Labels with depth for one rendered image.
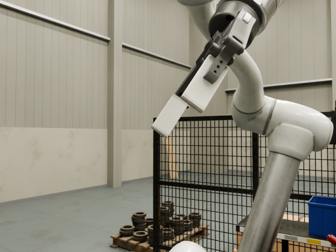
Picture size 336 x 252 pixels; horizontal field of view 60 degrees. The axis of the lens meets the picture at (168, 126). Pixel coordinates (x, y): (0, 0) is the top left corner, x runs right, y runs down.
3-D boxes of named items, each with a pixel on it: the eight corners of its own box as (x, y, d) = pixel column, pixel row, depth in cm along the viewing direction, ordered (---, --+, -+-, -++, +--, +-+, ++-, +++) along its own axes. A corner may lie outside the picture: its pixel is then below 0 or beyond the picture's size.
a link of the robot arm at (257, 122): (238, 79, 98) (279, 89, 94) (236, 103, 115) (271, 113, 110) (225, 112, 94) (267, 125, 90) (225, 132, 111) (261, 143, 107)
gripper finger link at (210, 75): (230, 55, 36) (243, 42, 33) (212, 85, 34) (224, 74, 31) (221, 47, 36) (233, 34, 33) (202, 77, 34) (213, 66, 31)
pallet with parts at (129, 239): (107, 245, 377) (107, 212, 379) (166, 223, 471) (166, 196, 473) (156, 264, 324) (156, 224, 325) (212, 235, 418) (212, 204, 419)
